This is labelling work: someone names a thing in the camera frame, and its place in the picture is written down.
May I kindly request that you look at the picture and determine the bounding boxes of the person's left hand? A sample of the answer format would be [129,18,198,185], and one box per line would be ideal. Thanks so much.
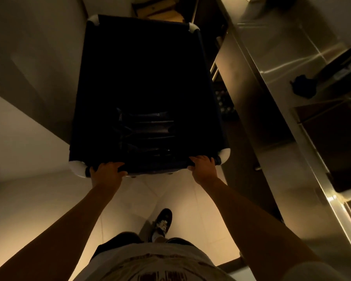
[89,162,129,189]

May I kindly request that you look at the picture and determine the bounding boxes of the person's right hand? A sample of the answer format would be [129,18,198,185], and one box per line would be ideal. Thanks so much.
[187,156,219,185]

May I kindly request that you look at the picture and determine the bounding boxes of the dark fabric cart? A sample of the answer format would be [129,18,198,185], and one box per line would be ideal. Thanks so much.
[68,14,231,178]

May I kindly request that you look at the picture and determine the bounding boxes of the person's left forearm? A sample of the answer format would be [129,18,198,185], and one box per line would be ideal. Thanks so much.
[0,181,124,281]

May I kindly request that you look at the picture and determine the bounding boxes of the person's right forearm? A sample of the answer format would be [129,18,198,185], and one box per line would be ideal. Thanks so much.
[197,177,321,281]

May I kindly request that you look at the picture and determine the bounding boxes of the dark folded cloths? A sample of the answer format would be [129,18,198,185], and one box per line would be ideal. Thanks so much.
[115,108,177,163]

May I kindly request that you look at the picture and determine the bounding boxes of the black and white shoe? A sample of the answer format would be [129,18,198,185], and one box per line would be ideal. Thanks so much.
[151,208,173,241]

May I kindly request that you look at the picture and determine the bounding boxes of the black shorts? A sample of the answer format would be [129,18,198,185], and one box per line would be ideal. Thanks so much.
[90,232,197,261]

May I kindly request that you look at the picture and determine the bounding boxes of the stainless steel counter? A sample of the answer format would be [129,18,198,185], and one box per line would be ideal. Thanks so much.
[214,0,351,268]

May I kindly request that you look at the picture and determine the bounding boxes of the white printed shirt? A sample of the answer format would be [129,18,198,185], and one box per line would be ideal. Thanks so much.
[73,242,344,281]

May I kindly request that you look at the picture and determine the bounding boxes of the small black crumpled object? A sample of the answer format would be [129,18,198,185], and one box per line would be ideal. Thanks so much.
[290,74,317,99]

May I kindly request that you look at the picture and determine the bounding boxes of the stainless steel sink basin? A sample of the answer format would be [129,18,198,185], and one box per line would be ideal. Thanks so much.
[292,98,351,194]

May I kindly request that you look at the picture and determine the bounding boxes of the wooden crate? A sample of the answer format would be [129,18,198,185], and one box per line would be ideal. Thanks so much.
[132,0,185,23]

